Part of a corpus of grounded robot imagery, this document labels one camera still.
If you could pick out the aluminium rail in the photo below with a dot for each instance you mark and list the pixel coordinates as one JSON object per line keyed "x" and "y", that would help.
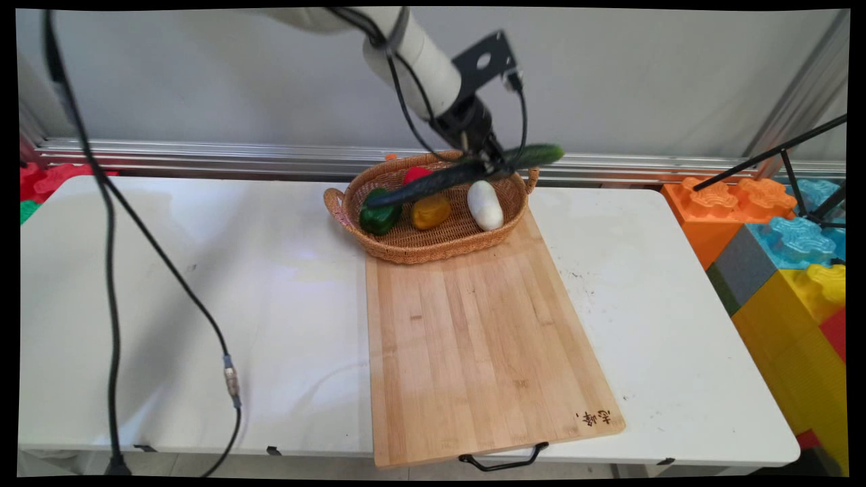
{"x": 609, "y": 166}

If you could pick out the yellow giant building block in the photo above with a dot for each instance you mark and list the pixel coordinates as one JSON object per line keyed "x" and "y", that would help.
{"x": 791, "y": 352}

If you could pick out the grey giant building block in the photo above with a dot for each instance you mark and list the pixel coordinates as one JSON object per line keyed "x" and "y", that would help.
{"x": 744, "y": 267}

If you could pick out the green bell pepper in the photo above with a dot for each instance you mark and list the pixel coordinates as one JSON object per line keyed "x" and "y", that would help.
{"x": 377, "y": 218}

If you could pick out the wrist camera with black bracket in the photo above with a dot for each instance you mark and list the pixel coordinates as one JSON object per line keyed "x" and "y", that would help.
{"x": 484, "y": 61}

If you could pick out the black tripod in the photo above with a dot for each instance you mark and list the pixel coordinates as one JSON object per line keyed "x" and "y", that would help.
{"x": 785, "y": 150}

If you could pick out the yellow bell pepper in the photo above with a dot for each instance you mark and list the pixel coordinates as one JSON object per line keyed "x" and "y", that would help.
{"x": 430, "y": 212}

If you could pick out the green foam block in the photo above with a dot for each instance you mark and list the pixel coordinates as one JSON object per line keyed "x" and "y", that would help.
{"x": 27, "y": 211}

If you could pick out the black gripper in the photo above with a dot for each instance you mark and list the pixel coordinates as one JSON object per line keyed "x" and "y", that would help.
{"x": 467, "y": 125}

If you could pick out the woven wicker basket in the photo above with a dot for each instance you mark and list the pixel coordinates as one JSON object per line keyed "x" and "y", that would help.
{"x": 433, "y": 237}

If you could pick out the orange giant building block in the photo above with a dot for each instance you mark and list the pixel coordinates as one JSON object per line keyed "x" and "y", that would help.
{"x": 707, "y": 223}

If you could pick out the blue giant building block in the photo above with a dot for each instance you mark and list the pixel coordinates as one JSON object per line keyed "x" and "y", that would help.
{"x": 798, "y": 240}

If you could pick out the red bell pepper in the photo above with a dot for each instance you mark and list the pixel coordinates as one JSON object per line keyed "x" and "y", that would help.
{"x": 414, "y": 174}

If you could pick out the wooden cutting board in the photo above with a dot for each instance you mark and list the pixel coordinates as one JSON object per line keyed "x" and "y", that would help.
{"x": 473, "y": 338}

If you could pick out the red foam block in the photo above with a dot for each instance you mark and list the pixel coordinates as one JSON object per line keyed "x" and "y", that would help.
{"x": 47, "y": 181}

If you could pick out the red giant building block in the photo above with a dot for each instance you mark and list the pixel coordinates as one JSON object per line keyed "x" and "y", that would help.
{"x": 835, "y": 333}

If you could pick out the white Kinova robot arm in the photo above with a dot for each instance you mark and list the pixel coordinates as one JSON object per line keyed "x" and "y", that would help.
{"x": 406, "y": 47}

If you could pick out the long dark green cucumber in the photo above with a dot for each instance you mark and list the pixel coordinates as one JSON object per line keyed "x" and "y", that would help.
{"x": 440, "y": 179}

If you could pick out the white radish with green leaves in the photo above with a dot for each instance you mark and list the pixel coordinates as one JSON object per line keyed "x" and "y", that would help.
{"x": 485, "y": 206}

